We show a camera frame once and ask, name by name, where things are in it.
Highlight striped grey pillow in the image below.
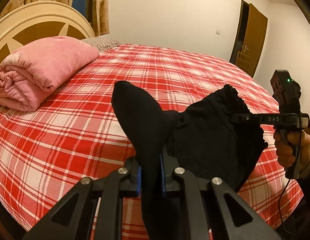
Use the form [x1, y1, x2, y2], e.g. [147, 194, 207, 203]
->
[81, 37, 121, 52]

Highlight red plaid bed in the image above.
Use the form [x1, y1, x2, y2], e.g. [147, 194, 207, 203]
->
[0, 37, 303, 239]

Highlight folded pink quilt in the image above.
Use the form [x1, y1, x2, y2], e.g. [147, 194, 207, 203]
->
[0, 36, 100, 112]

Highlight cream round headboard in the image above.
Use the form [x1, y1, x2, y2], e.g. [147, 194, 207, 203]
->
[0, 1, 95, 64]

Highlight brown wooden door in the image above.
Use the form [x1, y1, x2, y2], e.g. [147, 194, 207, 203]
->
[229, 1, 268, 77]

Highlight black pants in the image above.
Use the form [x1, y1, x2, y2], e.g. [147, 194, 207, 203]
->
[112, 81, 268, 239]

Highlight person right hand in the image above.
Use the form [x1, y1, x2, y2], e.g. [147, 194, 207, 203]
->
[273, 129, 310, 172]

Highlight beige right curtain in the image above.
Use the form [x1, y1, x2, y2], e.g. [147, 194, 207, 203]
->
[92, 0, 109, 36]

